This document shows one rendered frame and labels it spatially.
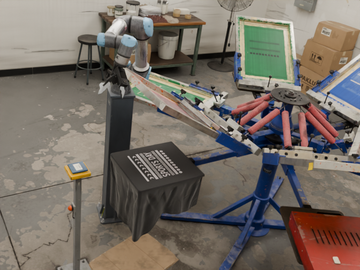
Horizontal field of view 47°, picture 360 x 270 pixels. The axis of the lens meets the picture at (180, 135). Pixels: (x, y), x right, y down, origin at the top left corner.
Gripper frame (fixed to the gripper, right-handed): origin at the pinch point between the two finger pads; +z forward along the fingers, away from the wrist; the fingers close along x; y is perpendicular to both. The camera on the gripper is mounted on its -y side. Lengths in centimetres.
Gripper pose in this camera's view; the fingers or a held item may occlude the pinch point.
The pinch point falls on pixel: (110, 97)
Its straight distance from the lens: 237.9
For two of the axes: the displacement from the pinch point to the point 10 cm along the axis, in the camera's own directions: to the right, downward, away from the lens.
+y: -5.1, -4.9, 7.0
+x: -7.7, -0.9, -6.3
